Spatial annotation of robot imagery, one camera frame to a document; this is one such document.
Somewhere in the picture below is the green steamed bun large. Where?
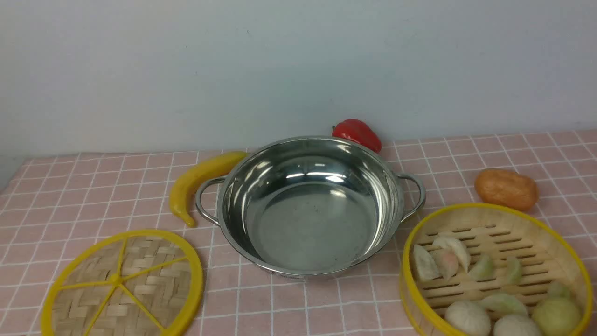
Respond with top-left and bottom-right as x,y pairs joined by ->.
531,297 -> 582,336

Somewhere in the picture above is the pinkish white dumpling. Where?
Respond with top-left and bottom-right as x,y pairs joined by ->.
431,249 -> 460,280

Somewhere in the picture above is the orange brown toy potato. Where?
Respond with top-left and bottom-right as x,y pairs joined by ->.
474,168 -> 540,212

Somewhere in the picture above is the small green bun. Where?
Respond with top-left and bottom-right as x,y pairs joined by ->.
547,280 -> 573,299

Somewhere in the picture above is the yellow rimmed bamboo steamer basket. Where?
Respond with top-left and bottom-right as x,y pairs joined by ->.
399,203 -> 593,336

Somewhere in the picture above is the red toy bell pepper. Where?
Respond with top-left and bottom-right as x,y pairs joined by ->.
331,119 -> 382,154

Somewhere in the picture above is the green dumpling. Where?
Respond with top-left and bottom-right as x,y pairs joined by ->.
468,253 -> 494,281
477,292 -> 529,317
504,256 -> 522,285

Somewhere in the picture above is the woven bamboo steamer lid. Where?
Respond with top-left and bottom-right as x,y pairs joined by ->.
40,229 -> 204,336

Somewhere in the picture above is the white dumpling far left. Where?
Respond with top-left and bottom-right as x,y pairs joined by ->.
412,244 -> 441,281

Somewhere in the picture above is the green dumpling right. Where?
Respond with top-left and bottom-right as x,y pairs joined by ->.
504,256 -> 522,285

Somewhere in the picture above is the green dumpling middle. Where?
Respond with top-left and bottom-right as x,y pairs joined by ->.
468,253 -> 494,281

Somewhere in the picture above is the white dumpling top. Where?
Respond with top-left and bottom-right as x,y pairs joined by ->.
432,235 -> 471,272

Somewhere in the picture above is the stainless steel pot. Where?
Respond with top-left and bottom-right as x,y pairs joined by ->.
195,136 -> 426,280

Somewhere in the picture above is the green dumpling lower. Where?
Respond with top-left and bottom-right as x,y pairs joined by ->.
477,292 -> 529,317

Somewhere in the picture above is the white steamed bun left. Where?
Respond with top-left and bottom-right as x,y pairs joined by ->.
445,300 -> 492,336

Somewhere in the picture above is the white steamed bun middle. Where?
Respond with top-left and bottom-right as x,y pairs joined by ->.
493,314 -> 543,336

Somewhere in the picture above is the white steamed bun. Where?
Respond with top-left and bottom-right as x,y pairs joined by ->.
493,314 -> 543,336
445,300 -> 492,336

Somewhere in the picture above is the yellow toy banana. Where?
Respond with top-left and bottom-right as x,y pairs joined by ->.
168,151 -> 248,227

